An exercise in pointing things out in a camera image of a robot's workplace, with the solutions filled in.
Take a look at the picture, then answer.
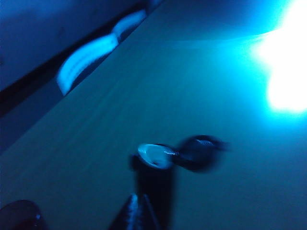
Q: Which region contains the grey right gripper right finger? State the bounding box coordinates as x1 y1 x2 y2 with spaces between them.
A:
138 194 162 230

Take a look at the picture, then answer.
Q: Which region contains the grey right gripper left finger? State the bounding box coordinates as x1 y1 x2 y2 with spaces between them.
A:
107 194 140 230

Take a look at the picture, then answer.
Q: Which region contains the black thermos with flip lid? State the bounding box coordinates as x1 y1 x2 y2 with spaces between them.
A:
130 135 230 230

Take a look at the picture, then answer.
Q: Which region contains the textured glass mug with handle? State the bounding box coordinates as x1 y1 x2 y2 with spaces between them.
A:
0 199 45 230

